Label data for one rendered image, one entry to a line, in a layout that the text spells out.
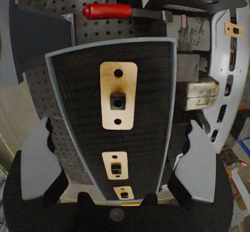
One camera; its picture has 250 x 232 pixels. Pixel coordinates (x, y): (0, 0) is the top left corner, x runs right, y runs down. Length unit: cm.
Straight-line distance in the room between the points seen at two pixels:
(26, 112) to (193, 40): 200
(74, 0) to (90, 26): 16
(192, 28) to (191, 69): 8
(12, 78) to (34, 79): 49
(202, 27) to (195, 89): 12
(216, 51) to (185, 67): 18
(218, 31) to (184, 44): 17
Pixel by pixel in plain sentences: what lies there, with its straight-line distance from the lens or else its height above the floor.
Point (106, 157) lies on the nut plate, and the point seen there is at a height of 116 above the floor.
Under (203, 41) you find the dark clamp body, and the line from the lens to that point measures 26.
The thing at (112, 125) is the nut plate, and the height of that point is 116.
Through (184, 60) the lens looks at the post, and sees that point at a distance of 22.
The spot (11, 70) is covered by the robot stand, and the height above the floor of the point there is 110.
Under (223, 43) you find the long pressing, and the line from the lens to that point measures 40.
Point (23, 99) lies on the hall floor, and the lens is 194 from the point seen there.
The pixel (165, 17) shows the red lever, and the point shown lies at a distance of 21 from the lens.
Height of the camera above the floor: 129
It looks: 61 degrees down
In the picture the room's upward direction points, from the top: 178 degrees clockwise
